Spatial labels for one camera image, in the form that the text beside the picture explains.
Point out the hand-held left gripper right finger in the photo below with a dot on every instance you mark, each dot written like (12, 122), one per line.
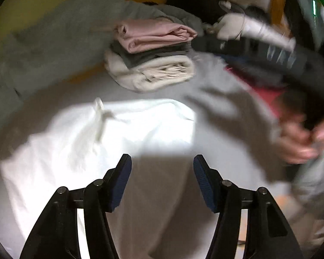
(205, 186)

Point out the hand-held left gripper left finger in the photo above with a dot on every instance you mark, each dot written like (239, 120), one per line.
(121, 183)

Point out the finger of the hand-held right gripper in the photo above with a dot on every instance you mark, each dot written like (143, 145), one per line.
(210, 44)

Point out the white shirt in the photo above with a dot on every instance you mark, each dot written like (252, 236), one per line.
(137, 124)

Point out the person's right hand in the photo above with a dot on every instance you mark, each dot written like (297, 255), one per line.
(297, 145)

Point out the dark grey cloth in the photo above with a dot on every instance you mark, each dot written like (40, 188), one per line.
(253, 72)

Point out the red cloth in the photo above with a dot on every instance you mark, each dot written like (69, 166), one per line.
(267, 94)

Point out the white jacket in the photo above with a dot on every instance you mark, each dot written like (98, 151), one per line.
(248, 27)

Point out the black clothing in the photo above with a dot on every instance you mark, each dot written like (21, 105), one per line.
(194, 0)

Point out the light grey bed sheet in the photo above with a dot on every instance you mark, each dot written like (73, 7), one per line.
(226, 140)

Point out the folded pink garment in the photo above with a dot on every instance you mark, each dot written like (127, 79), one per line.
(156, 35)

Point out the folded cream garment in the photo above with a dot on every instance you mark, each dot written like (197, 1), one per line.
(162, 72)

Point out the folded grey garment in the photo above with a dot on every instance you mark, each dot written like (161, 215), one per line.
(140, 56)

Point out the grey-green duvet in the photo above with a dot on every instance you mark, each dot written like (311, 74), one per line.
(56, 37)

